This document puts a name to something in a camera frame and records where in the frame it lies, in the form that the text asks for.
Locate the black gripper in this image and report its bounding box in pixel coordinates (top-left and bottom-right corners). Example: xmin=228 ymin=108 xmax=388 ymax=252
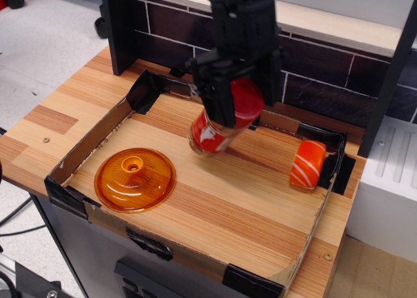
xmin=186 ymin=0 xmax=281 ymax=127

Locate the red-capped spice bottle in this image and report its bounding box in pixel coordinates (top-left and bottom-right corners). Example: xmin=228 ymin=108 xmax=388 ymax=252
xmin=188 ymin=77 xmax=265 ymax=156

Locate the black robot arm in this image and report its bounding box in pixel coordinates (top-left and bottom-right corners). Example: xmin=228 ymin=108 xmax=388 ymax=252
xmin=186 ymin=0 xmax=281 ymax=128

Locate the cardboard fence with black tape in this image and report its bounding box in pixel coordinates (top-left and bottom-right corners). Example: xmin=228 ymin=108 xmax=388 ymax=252
xmin=45 ymin=71 xmax=356 ymax=297

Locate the salmon sushi toy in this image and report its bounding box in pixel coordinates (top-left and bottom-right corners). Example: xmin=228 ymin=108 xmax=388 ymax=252
xmin=290 ymin=140 xmax=327 ymax=189

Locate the orange transparent pot lid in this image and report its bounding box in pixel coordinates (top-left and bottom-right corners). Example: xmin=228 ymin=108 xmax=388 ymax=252
xmin=94 ymin=148 xmax=176 ymax=213

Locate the black caster wheel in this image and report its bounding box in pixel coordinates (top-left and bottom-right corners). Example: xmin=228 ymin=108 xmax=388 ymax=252
xmin=94 ymin=5 xmax=108 ymax=39

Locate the white grooved side cabinet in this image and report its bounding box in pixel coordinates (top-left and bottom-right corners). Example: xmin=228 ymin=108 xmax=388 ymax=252
xmin=347 ymin=117 xmax=416 ymax=261

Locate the black equipment with bolt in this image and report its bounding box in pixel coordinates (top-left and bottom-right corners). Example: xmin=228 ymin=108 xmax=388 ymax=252
xmin=1 ymin=248 xmax=71 ymax=298

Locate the black floor cable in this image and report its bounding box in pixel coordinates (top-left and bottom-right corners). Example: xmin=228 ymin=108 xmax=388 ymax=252
xmin=0 ymin=193 xmax=46 ymax=237

